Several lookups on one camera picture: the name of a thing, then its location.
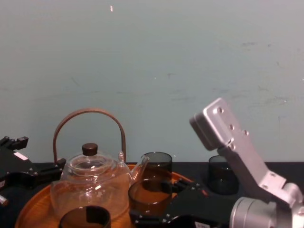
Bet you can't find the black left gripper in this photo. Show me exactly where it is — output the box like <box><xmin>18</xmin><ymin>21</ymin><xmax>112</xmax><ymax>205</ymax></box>
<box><xmin>0</xmin><ymin>136</ymin><xmax>67</xmax><ymax>191</ymax></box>

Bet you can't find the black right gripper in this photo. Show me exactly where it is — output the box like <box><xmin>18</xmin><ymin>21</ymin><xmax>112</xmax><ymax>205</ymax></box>
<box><xmin>129</xmin><ymin>177</ymin><xmax>238</xmax><ymax>228</ymax></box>

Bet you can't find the smoky grey drinking glass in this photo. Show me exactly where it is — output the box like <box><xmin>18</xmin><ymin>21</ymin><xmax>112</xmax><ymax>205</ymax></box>
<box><xmin>58</xmin><ymin>205</ymin><xmax>112</xmax><ymax>228</ymax></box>
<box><xmin>140</xmin><ymin>152</ymin><xmax>173</xmax><ymax>182</ymax></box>
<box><xmin>128</xmin><ymin>178</ymin><xmax>173</xmax><ymax>215</ymax></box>
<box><xmin>208</xmin><ymin>155</ymin><xmax>239</xmax><ymax>196</ymax></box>

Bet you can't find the round orange wooden tray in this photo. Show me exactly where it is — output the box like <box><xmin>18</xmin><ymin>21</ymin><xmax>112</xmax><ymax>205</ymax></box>
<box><xmin>14</xmin><ymin>163</ymin><xmax>202</xmax><ymax>228</ymax></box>

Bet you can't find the black table cloth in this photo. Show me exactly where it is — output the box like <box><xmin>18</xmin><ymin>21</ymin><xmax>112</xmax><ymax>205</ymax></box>
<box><xmin>0</xmin><ymin>161</ymin><xmax>304</xmax><ymax>228</ymax></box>

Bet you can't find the glass teapot lid, brown knob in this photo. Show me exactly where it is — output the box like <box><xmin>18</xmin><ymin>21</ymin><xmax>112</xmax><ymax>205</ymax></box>
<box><xmin>70</xmin><ymin>142</ymin><xmax>109</xmax><ymax>172</ymax></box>

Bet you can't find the glass teapot with brown handle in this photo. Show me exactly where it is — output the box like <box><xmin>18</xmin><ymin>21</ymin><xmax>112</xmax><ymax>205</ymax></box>
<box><xmin>50</xmin><ymin>108</ymin><xmax>151</xmax><ymax>220</ymax></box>

